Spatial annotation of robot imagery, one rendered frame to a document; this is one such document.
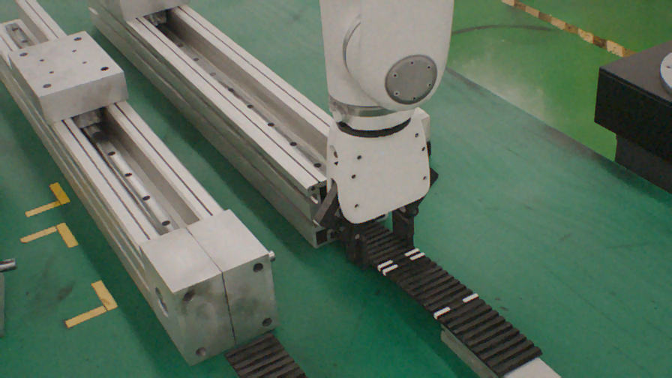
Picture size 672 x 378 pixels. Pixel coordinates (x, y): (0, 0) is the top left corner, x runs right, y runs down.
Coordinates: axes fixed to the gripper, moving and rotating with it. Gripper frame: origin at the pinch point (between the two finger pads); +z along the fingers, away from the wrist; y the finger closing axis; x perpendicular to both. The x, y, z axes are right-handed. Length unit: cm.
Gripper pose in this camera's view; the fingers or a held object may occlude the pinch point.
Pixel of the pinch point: (380, 239)
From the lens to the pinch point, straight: 97.6
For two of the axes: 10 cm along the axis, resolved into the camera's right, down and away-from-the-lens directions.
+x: -5.2, -4.5, 7.3
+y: 8.5, -3.4, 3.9
